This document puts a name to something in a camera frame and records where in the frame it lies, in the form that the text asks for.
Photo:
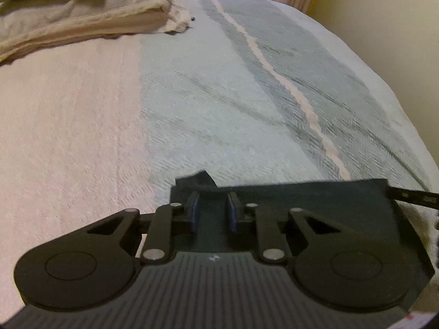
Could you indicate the beige pillow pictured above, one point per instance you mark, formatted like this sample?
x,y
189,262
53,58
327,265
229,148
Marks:
x,y
103,0

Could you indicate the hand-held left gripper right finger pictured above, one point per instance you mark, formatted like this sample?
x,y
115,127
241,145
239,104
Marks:
x,y
233,214

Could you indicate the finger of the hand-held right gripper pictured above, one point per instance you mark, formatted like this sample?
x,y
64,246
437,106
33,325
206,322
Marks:
x,y
415,198

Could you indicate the dark blue denim pants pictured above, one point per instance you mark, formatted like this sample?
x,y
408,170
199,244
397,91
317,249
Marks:
x,y
308,195

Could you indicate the cream folded blanket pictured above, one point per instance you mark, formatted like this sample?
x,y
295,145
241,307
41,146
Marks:
x,y
85,27

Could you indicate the striped herringbone bed blanket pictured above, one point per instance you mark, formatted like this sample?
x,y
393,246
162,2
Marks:
x,y
205,102

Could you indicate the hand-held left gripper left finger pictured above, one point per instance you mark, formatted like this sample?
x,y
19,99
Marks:
x,y
194,214

